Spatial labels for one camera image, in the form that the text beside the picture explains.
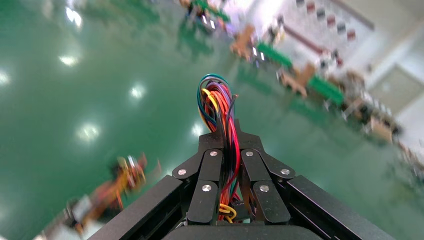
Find green workbench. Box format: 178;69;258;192
307;75;346;106
257;42;294;69
193;0;231;23

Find brown cardboard stack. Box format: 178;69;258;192
280;63;316;98
230;24;257;62

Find grey power supply coloured wires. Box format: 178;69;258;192
196;73;243;224
64;152;161;233

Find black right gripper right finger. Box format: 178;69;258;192
235;119;296;224

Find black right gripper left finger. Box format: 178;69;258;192
171;132;224;225

